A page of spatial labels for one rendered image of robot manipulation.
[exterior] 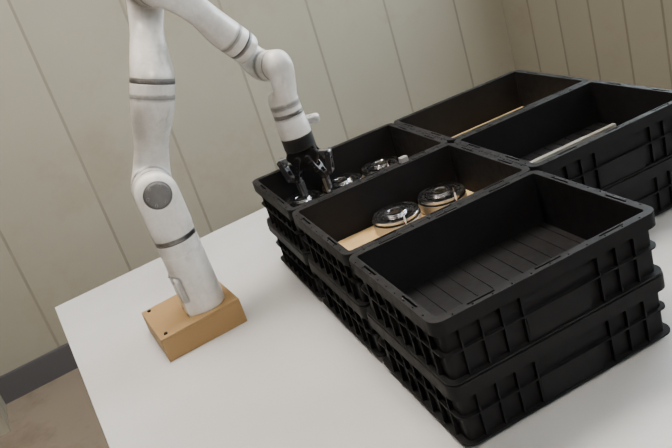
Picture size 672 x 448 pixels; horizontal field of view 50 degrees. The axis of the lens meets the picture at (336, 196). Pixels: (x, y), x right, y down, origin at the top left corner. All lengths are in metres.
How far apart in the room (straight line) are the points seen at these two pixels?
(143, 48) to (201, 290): 0.52
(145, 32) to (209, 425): 0.78
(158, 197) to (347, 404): 0.58
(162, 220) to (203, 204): 1.82
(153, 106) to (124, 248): 1.85
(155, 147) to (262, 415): 0.60
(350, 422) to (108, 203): 2.18
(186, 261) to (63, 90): 1.70
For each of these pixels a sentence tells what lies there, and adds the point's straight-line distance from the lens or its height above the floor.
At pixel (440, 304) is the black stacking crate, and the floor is 0.83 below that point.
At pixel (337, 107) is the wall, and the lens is 3.56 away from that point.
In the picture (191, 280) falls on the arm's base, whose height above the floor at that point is 0.84.
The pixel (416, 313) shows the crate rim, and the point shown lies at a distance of 1.03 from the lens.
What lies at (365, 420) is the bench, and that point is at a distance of 1.25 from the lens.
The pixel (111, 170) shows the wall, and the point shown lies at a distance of 3.23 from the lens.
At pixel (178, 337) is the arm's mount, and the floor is 0.74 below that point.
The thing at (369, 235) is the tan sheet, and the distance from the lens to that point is 1.53.
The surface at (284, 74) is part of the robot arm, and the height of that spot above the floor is 1.17.
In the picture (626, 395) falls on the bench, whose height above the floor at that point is 0.70.
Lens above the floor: 1.46
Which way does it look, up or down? 21 degrees down
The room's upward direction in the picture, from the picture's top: 18 degrees counter-clockwise
